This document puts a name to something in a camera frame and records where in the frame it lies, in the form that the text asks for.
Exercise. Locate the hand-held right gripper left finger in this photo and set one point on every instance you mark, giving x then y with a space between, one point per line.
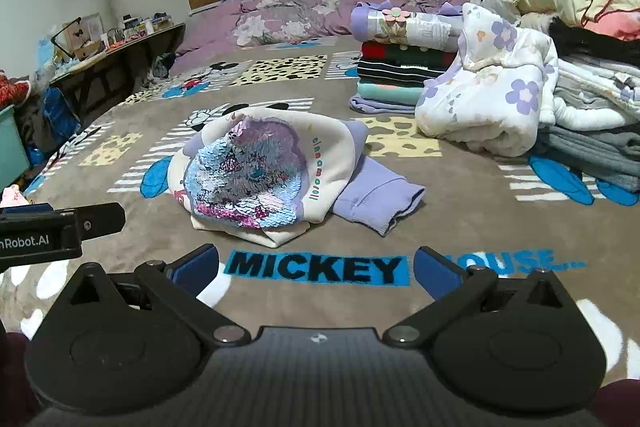
197 268

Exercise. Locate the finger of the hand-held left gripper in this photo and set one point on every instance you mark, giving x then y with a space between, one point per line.
25 208
102 217

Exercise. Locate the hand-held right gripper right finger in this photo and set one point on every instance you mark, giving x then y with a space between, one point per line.
436 275

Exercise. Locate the cream and lavender sequin sweatshirt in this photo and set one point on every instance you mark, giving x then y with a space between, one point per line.
325 147

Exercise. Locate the dark clothes heap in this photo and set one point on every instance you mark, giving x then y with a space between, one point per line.
35 127

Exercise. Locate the folded dark grey clothes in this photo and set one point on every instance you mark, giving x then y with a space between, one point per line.
585 152

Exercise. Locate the folded light grey clothes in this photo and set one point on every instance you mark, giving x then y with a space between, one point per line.
590 102

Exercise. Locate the pink cloth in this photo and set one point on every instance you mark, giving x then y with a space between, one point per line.
11 197

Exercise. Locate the teal plastic bin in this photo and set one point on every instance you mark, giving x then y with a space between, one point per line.
11 147

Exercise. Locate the cartoon printed brown blanket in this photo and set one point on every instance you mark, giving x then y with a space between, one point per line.
475 217

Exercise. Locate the red knitted item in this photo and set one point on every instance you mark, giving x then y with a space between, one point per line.
12 89

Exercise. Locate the person's maroon clothing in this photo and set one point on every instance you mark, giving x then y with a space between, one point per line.
12 372

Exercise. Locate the light blue bag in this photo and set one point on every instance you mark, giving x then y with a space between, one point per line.
50 54

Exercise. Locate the dark side desk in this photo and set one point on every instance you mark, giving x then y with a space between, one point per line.
115 57

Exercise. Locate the dark crumpled cloth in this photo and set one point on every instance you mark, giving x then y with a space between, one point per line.
160 67

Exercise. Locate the white floral fleece garment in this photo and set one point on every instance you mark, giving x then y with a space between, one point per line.
490 107

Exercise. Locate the folded lavender garment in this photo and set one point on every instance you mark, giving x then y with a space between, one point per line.
375 107

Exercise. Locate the cardboard box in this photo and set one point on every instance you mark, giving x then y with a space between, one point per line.
90 34

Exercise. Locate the folded mint green garment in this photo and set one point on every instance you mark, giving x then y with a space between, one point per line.
385 92

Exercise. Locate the clutter of small desk items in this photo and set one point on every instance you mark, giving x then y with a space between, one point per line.
140 27

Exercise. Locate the folded black striped garment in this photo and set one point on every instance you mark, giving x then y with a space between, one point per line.
395 72

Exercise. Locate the folded red green sweater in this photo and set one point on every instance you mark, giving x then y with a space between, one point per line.
415 54

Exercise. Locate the rolled lavender flower garment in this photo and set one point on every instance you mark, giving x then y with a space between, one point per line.
425 27

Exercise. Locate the purple floral quilt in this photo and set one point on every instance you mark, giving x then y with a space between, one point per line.
280 14

